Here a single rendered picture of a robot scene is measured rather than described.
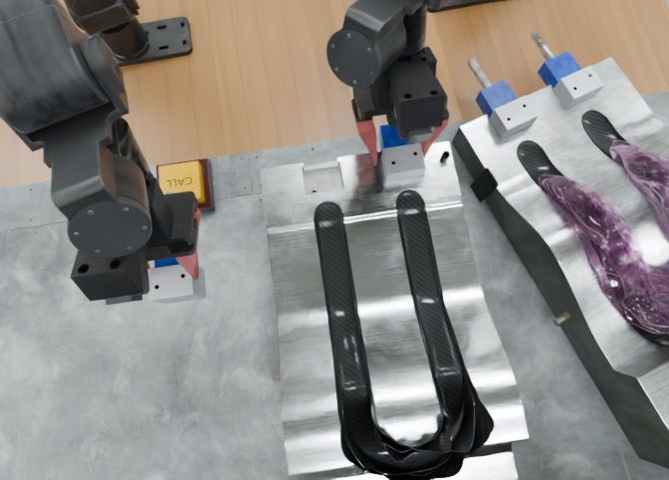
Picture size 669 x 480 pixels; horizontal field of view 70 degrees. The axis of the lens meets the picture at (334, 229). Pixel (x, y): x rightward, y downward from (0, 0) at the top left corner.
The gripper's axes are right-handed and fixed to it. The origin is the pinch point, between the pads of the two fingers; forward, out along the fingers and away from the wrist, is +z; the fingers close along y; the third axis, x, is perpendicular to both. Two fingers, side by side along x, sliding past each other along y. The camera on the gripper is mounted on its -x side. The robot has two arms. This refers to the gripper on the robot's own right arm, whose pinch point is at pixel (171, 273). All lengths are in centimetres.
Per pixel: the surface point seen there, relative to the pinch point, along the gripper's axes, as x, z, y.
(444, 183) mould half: 9.7, 1.6, 34.6
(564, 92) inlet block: 21, -2, 55
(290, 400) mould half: -12.9, 9.4, 11.4
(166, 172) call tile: 21.1, 2.2, -3.7
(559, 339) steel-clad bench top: -6, 19, 48
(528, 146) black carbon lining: 16, 3, 49
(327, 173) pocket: 15.4, 1.9, 19.5
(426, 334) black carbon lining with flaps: -7.3, 9.5, 28.3
